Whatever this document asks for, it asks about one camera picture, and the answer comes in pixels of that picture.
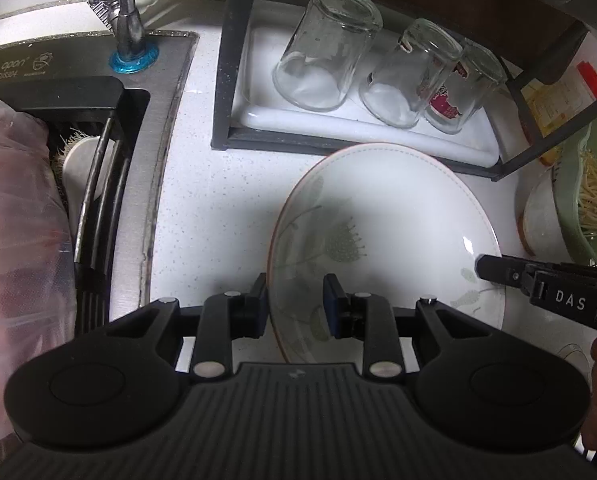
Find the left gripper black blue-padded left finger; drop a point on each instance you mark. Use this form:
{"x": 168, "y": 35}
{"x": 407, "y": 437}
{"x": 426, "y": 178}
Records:
{"x": 224, "y": 318}

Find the chrome faucet blue base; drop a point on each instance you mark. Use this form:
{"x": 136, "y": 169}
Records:
{"x": 134, "y": 52}

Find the white bowl under colander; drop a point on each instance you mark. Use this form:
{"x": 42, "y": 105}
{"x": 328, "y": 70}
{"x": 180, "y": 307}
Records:
{"x": 539, "y": 226}

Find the right red-print drinking glass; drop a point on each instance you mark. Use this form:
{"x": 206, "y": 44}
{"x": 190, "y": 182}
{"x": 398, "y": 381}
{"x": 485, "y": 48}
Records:
{"x": 475, "y": 76}

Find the clear plastic bag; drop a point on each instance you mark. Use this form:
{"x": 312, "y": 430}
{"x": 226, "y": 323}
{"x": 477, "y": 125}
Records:
{"x": 37, "y": 284}

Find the floral deep plate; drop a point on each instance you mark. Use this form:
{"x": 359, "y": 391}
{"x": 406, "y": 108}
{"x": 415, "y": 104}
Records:
{"x": 384, "y": 219}

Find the white drip tray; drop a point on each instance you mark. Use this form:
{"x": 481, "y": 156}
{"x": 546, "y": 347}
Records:
{"x": 258, "y": 105}

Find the middle clear drinking glass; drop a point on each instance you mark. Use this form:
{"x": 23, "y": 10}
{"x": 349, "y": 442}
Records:
{"x": 398, "y": 90}

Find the black metal rack frame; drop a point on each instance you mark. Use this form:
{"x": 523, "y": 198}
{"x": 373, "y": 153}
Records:
{"x": 226, "y": 135}

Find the clear drinking glass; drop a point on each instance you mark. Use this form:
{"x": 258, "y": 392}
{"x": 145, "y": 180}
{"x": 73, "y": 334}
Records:
{"x": 317, "y": 67}
{"x": 398, "y": 90}

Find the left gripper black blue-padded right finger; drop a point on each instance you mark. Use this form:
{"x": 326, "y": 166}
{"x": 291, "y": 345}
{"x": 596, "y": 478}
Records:
{"x": 368, "y": 318}

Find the black sink drain rack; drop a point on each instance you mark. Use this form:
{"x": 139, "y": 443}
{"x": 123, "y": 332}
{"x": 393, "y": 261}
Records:
{"x": 93, "y": 125}

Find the red-lid plastic jar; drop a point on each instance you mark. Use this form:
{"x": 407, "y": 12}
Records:
{"x": 552, "y": 105}

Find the green colander basket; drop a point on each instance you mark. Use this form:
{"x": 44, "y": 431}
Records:
{"x": 568, "y": 176}

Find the left clear drinking glass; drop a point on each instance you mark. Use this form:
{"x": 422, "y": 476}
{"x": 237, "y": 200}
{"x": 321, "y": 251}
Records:
{"x": 317, "y": 67}

